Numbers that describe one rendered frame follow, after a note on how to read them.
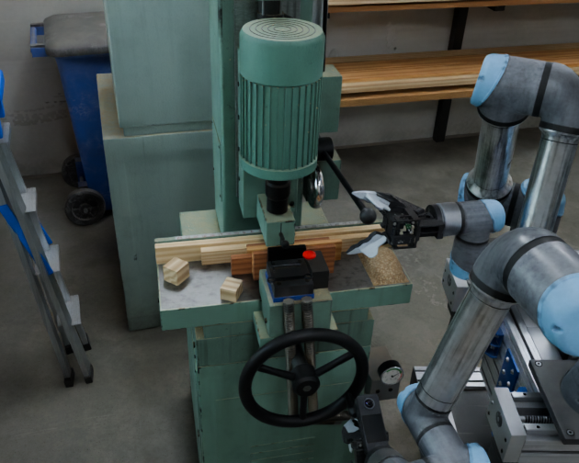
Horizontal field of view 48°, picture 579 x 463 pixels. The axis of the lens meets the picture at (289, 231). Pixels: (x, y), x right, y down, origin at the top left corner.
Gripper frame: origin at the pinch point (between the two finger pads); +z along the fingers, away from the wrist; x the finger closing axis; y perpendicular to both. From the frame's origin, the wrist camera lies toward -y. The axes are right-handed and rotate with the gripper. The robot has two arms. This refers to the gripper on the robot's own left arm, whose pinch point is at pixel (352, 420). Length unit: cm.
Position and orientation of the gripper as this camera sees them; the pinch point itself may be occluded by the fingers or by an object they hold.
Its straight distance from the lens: 147.7
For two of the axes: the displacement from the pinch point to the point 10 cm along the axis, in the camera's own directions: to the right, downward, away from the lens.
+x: 9.8, -1.0, 1.9
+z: -2.0, -0.4, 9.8
